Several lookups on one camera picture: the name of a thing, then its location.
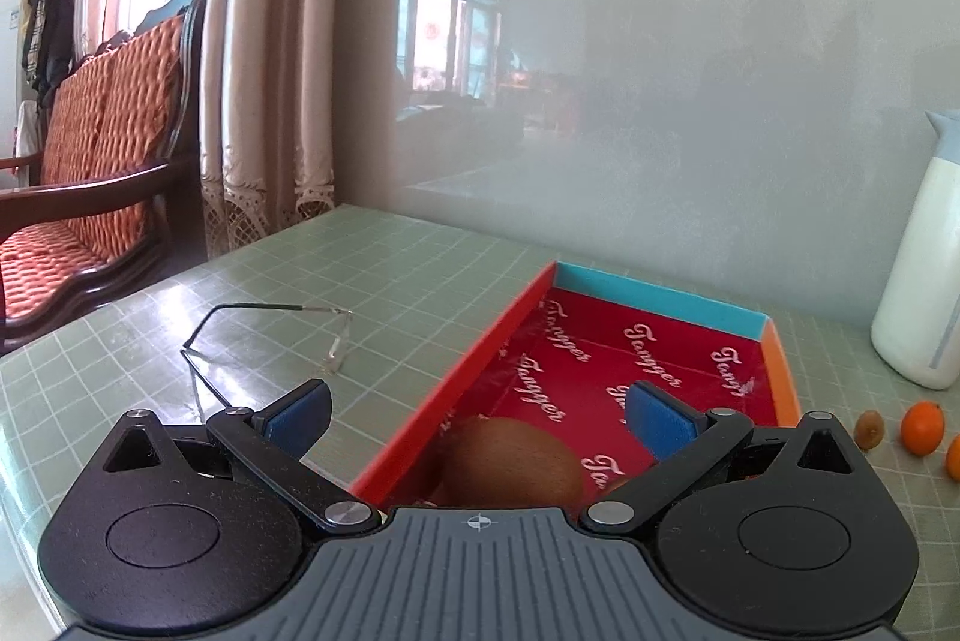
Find large brown kiwi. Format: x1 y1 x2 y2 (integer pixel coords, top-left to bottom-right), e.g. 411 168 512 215
438 417 584 511

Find orange mandarin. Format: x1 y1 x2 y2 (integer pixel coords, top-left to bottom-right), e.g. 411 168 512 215
900 401 946 458
599 477 633 498
944 435 960 483

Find colourful red-lined cardboard tray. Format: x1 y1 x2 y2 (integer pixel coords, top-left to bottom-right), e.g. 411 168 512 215
350 263 800 510

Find small brown kiwi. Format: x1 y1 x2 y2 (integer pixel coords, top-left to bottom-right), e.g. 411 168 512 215
854 410 885 453

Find white thermos jug blue lid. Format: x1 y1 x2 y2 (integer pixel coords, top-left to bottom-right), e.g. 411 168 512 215
871 110 960 391

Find beige lace curtain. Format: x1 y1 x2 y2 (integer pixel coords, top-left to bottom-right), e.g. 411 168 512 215
200 0 335 256

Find dark wood sofa orange cushions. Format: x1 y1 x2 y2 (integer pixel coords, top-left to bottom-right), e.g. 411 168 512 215
2 0 206 352

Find dark hanging jacket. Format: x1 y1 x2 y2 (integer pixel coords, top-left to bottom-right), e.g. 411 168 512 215
21 0 75 107

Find white refrigerator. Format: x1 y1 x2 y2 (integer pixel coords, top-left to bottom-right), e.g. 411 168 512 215
0 0 36 159

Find thin metal-frame eyeglasses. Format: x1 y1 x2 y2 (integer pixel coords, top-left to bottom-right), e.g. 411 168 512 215
179 302 355 409

